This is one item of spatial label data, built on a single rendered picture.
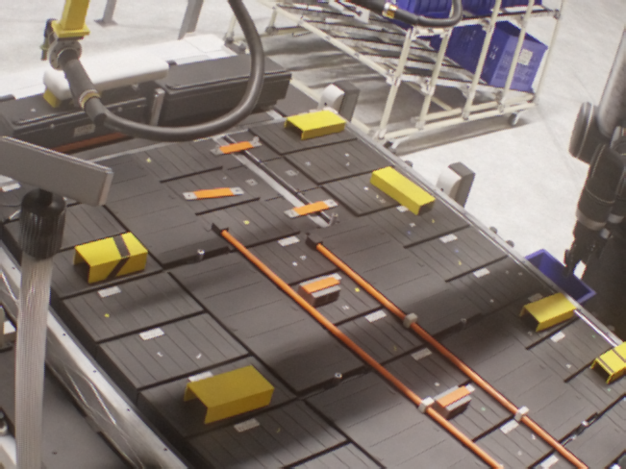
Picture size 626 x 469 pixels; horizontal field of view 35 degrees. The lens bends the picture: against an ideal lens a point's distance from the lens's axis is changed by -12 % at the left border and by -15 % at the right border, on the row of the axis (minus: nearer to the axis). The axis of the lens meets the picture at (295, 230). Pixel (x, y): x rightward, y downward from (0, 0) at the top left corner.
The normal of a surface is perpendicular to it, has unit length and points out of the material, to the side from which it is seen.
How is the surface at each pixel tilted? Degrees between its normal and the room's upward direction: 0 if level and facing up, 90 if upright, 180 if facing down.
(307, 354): 0
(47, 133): 90
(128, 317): 0
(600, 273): 90
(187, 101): 90
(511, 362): 0
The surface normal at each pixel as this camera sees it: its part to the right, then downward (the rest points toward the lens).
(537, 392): 0.25, -0.82
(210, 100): 0.64, 0.54
